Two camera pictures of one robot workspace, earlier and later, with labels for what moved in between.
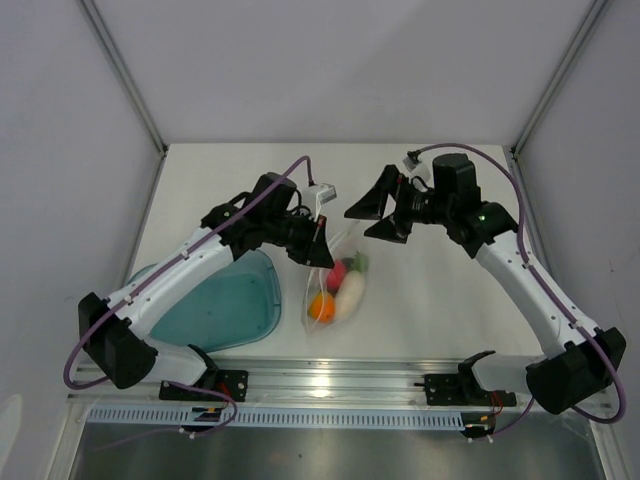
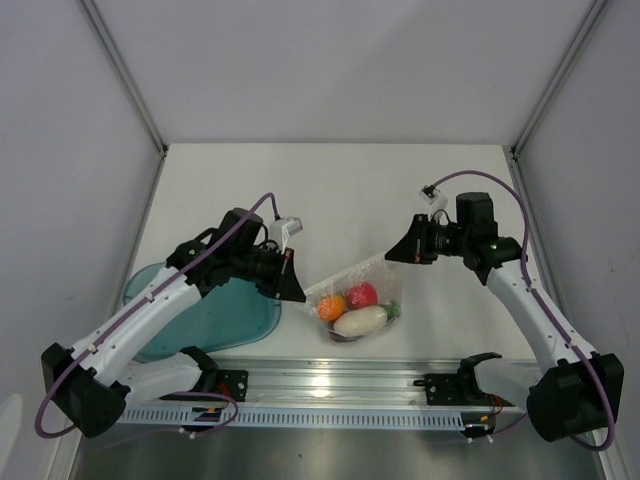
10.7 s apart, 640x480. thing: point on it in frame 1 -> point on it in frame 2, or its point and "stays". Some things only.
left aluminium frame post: (115, 49) stays
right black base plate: (461, 389) stays
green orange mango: (322, 306) stays
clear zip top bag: (334, 292) -> (358, 301)
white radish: (351, 292) -> (359, 321)
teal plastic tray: (223, 306) stays
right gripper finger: (372, 204) -> (410, 248)
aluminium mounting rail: (308, 383) stays
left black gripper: (315, 251) -> (283, 283)
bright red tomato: (336, 276) -> (360, 295)
